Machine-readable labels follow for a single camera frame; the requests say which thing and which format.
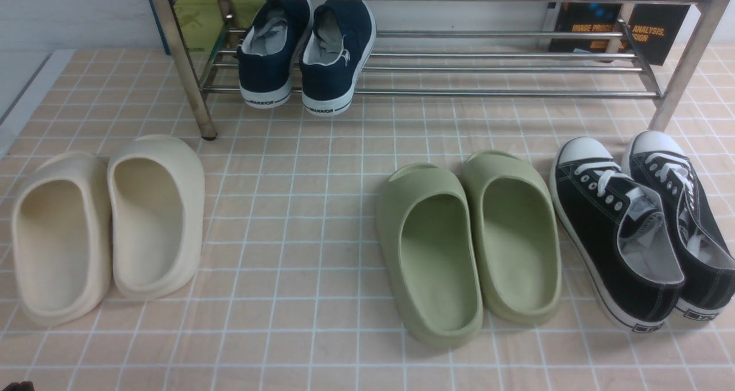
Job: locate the green slipper right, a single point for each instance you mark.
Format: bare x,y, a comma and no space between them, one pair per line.
515,237

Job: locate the black canvas sneaker right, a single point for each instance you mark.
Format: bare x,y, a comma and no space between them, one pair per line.
656,161

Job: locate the black image processing book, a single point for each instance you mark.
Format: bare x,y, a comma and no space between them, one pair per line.
654,27

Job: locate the navy canvas shoe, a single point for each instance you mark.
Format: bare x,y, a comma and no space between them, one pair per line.
340,44
267,52

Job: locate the black canvas sneaker left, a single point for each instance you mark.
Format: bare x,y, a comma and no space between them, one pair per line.
619,228

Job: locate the green slipper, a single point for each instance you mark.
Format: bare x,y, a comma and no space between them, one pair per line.
423,228
515,237

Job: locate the black canvas sneaker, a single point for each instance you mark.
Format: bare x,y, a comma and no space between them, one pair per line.
619,228
656,161

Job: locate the cream slipper far left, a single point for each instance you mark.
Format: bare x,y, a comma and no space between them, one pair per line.
60,232

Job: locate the dark object bottom left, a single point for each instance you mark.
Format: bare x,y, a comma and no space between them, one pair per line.
20,386

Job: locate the steel shoe rack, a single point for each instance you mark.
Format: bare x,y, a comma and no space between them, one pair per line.
623,57

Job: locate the cream slipper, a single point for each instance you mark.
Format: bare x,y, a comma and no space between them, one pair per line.
157,190
60,232

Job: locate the cream slipper inner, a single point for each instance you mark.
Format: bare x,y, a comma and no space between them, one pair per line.
157,190

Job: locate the yellow green book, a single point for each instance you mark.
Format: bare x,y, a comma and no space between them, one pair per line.
200,21

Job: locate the green slipper left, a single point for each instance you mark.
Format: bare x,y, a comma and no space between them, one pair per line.
423,228

